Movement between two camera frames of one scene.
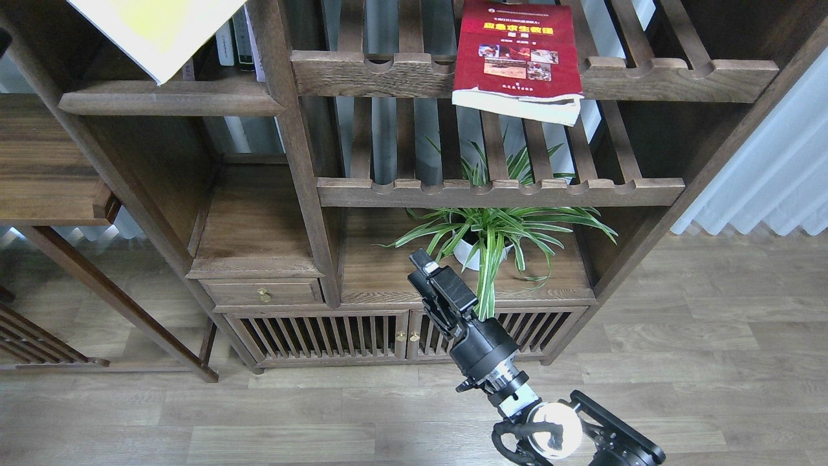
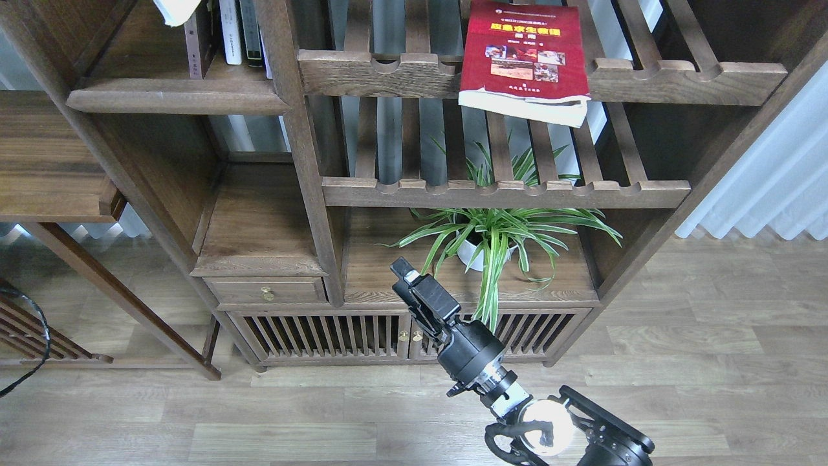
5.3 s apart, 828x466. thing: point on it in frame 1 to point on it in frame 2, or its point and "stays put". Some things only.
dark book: x=242 y=41 to x=250 y=19
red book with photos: x=519 y=59 stays put
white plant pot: x=463 y=250 stays put
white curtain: x=781 y=175 stays put
